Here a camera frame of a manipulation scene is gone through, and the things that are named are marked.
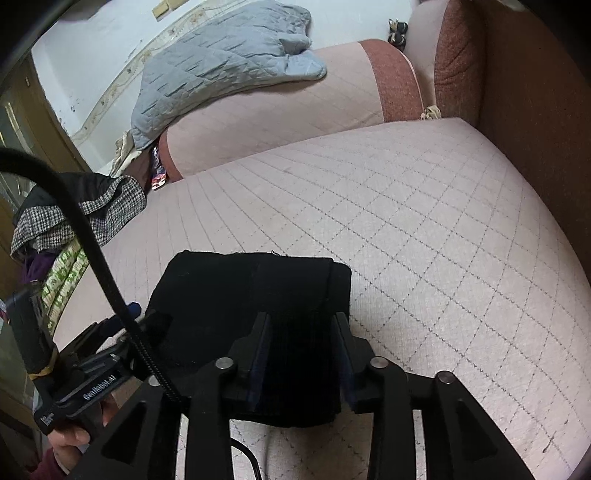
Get thin black cable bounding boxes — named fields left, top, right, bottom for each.
left=229, top=438, right=265, bottom=480

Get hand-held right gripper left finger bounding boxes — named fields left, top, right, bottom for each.
left=74, top=311, right=273, bottom=480

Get person's left forearm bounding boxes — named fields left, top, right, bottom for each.
left=28, top=445, right=70, bottom=480

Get green patterned cloth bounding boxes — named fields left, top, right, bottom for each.
left=39, top=242, right=90, bottom=333

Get grey quilted blanket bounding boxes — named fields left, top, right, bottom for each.
left=130, top=0, right=328, bottom=151

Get black pants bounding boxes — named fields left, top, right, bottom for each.
left=145, top=250, right=352, bottom=429

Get brown cloth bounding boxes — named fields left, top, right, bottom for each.
left=124, top=148, right=155, bottom=190

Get cream cloth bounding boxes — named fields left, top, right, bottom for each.
left=111, top=129, right=144, bottom=178

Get houndstooth garment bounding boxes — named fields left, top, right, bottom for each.
left=10, top=175, right=147, bottom=259

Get black garment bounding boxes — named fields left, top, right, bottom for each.
left=16, top=172, right=125, bottom=222

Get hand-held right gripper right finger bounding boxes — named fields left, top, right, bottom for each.
left=332, top=313, right=525, bottom=480

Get purple cloth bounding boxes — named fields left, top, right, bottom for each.
left=21, top=251, right=58, bottom=287

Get pink quilted sofa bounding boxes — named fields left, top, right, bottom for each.
left=46, top=0, right=591, bottom=480

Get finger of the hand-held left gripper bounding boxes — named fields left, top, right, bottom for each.
left=62, top=302, right=141, bottom=356

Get person's left hand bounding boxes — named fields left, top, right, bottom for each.
left=48, top=399, right=118, bottom=462

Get thick black cable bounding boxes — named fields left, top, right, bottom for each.
left=0, top=147, right=178, bottom=402

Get colourful packet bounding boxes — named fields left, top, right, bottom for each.
left=150, top=145, right=169, bottom=191

